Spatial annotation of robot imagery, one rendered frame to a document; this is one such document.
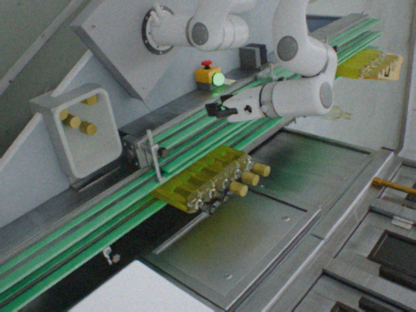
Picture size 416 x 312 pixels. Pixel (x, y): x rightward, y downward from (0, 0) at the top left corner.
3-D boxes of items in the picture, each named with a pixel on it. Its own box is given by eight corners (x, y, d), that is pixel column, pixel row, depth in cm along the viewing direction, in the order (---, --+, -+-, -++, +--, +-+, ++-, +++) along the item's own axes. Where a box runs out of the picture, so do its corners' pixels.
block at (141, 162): (126, 164, 123) (140, 171, 119) (119, 138, 118) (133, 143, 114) (134, 159, 125) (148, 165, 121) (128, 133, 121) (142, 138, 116)
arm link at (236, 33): (209, 46, 116) (253, 50, 106) (179, 49, 107) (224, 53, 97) (209, 14, 113) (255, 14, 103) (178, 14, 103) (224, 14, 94)
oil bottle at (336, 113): (296, 113, 183) (348, 124, 166) (296, 101, 180) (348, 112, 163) (302, 109, 186) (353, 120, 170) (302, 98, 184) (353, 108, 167)
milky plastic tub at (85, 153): (62, 173, 113) (77, 182, 108) (38, 104, 102) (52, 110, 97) (108, 147, 124) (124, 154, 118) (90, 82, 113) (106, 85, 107)
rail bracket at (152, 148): (141, 175, 120) (169, 188, 112) (128, 126, 111) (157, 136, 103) (148, 171, 122) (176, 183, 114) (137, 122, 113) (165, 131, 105)
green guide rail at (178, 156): (151, 166, 122) (169, 173, 117) (151, 163, 121) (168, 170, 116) (369, 31, 226) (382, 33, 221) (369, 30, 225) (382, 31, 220)
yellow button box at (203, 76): (195, 88, 147) (210, 91, 142) (192, 69, 143) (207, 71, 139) (208, 82, 151) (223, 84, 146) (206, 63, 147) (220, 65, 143)
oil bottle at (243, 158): (196, 160, 138) (244, 177, 124) (193, 145, 135) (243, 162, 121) (206, 152, 141) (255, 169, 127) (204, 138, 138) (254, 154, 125)
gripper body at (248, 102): (267, 126, 79) (226, 128, 87) (293, 108, 85) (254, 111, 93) (255, 91, 76) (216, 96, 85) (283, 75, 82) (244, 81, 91)
